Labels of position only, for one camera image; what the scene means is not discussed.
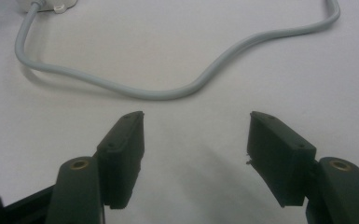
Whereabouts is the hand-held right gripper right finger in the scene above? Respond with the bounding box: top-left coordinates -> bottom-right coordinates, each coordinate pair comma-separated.
246,110 -> 359,224

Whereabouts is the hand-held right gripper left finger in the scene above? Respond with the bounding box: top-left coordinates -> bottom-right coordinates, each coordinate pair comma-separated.
45,110 -> 145,224

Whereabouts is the grey cable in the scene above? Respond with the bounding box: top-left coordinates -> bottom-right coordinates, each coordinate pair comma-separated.
14,0 -> 341,102

